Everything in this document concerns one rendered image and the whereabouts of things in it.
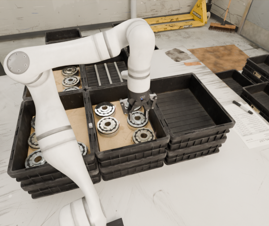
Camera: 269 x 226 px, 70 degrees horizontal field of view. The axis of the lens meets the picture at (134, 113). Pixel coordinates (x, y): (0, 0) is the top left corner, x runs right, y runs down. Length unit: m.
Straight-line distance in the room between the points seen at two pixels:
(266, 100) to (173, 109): 1.23
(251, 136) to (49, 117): 1.03
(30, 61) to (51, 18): 3.55
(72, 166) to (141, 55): 0.34
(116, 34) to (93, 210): 0.45
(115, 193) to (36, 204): 0.33
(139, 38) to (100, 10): 3.62
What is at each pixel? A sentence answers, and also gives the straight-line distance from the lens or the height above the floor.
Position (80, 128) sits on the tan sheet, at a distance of 0.96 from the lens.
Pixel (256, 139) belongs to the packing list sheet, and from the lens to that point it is 1.24.
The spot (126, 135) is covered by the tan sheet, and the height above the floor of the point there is 0.83.
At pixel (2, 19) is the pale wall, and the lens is 4.18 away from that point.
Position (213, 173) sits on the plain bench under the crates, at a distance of 1.02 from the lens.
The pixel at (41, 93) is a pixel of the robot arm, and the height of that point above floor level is 1.19.
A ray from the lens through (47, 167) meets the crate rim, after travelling 0.76.
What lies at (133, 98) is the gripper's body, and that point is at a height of 1.12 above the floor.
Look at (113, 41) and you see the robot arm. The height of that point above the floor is 1.32.
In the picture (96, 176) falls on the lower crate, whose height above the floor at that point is 0.76.
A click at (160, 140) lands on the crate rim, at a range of 0.77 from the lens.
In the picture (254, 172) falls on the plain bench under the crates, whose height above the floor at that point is 0.70.
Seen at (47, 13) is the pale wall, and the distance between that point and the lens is 4.07.
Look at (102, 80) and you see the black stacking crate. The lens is 1.24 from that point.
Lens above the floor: 1.54
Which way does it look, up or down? 45 degrees down
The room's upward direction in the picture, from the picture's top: straight up
